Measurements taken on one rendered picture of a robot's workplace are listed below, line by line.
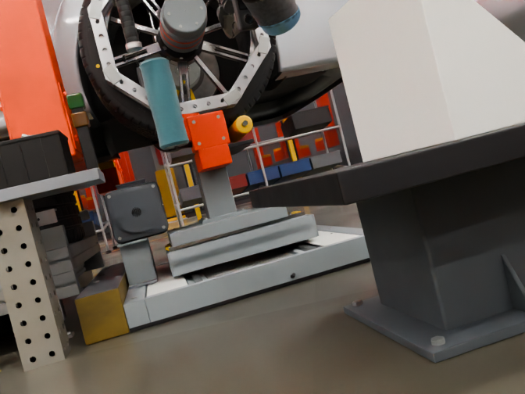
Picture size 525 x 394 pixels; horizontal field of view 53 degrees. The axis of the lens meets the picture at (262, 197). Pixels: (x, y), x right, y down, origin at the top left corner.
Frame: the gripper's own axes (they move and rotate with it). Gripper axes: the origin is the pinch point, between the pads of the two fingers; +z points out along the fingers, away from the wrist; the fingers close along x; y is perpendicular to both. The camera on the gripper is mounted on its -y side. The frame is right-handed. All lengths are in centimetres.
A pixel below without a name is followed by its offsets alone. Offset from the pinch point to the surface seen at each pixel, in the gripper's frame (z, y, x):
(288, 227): 57, -33, -15
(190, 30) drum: 15.5, 18.7, 5.1
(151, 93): 25.5, 6.6, 19.9
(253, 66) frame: 32.7, 15.6, -16.0
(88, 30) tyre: 33, 41, 32
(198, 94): 80, 44, -8
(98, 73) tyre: 39, 28, 32
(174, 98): 26.4, 3.9, 13.9
